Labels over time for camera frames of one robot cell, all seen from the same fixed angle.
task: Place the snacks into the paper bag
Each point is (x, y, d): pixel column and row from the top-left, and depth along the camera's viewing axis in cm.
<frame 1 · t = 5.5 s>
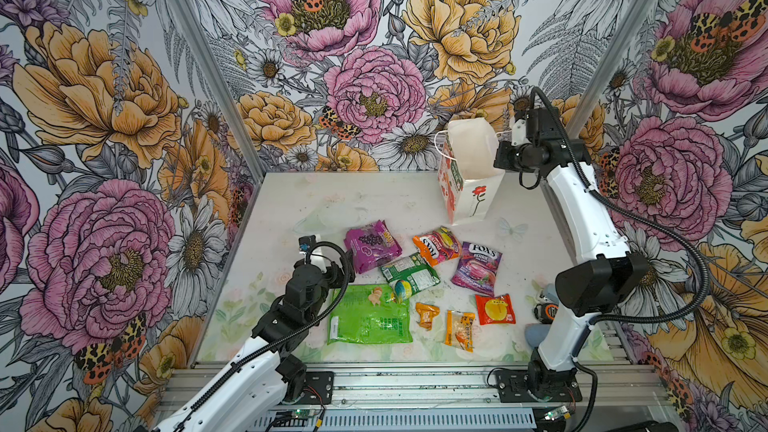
left hand: (336, 260, 80), fingers open
right hand: (498, 164, 82), fingers closed
white floral paper bag: (462, 171, 81), point 32 cm above the table
green Lays chips bag: (368, 314, 86), point 2 cm above the table
purple grape gummy bag: (371, 245, 96), point 6 cm above the table
orange red candy bag: (438, 246, 99), point 4 cm above the table
green white snack bag: (412, 269, 94), point 3 cm above the table
red yellow snack packet: (496, 310, 88), on the table
small orange candy packet: (426, 313, 87), point 2 cm above the table
orange yellow snack packet: (459, 328, 84), point 2 cm above the table
black orange tape measure: (537, 312, 87), point 2 cm above the table

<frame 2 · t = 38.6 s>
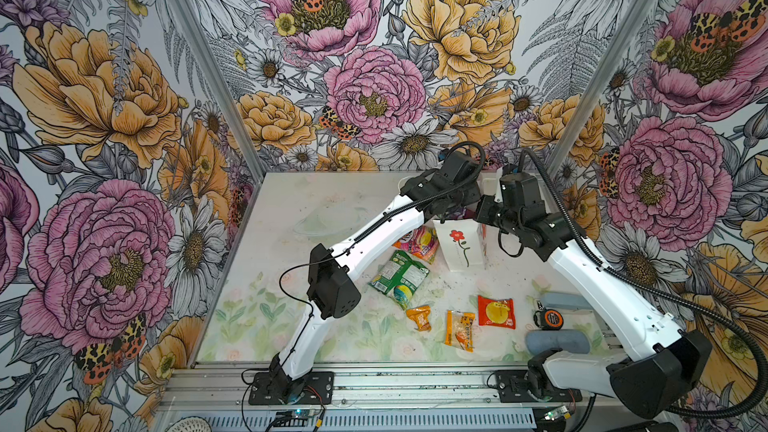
left hand: (472, 198, 80), fingers open
right hand: (477, 213, 77), fingers closed
white floral paper bag: (463, 243, 81), point 19 cm above the table
orange red candy bag: (422, 242, 99), point 5 cm above the table
green white snack bag: (400, 277, 93), point 2 cm above the table
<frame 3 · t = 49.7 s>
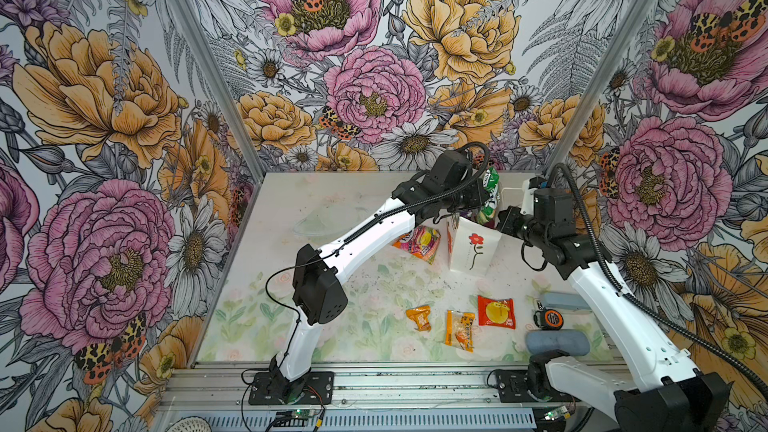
left hand: (487, 203, 75), fingers closed
right hand: (497, 222, 77), fingers closed
white floral paper bag: (471, 245, 83), point 18 cm above the table
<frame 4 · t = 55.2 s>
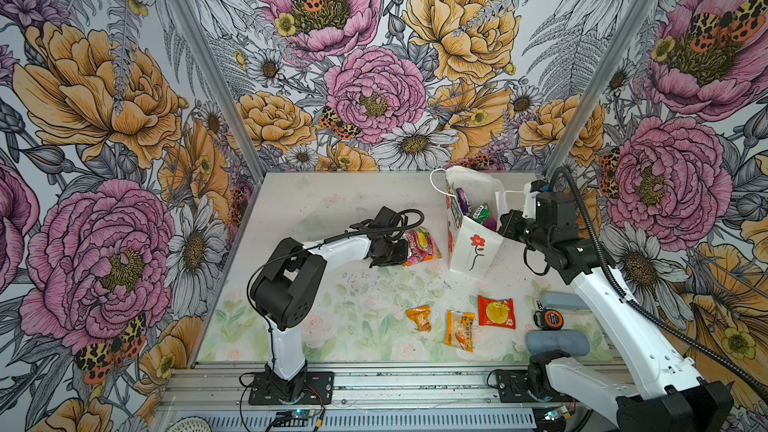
left hand: (404, 265, 92), fingers closed
right hand: (500, 226, 77), fingers closed
green white snack bag: (482, 213, 87), point 20 cm above the table
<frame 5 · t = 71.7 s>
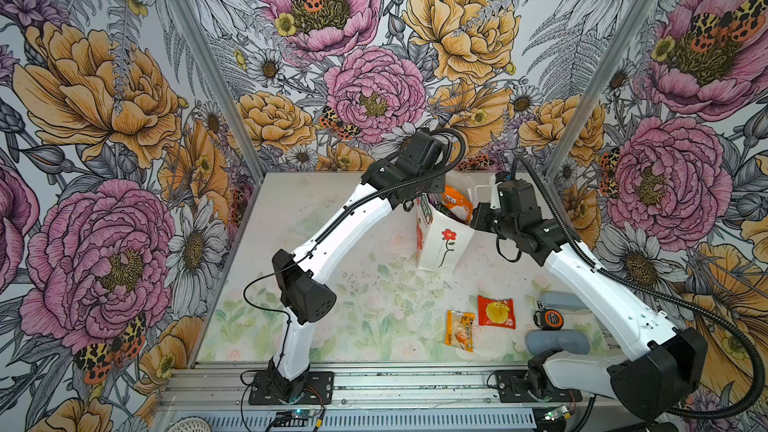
left hand: (431, 184, 77), fingers open
right hand: (474, 219, 79), fingers closed
white floral paper bag: (443, 238, 83), point 19 cm above the table
